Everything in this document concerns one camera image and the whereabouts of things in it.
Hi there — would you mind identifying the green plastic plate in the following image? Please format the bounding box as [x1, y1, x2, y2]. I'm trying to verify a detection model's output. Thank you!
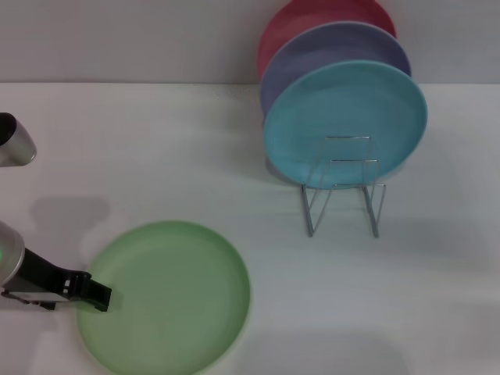
[76, 220, 252, 375]

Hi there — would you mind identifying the metal wire plate rack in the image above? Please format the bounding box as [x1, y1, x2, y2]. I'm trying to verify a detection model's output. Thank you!
[300, 135, 388, 238]

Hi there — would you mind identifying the purple plastic plate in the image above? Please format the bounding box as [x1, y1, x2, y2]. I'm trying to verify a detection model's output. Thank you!
[260, 22, 412, 118]

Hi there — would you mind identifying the red plastic plate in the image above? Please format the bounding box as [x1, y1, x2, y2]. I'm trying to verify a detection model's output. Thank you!
[256, 0, 398, 81]

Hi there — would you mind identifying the teal plastic plate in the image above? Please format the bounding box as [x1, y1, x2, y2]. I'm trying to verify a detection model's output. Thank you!
[262, 59, 429, 191]

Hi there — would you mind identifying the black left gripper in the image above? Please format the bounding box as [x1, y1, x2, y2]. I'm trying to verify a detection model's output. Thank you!
[17, 247, 113, 313]

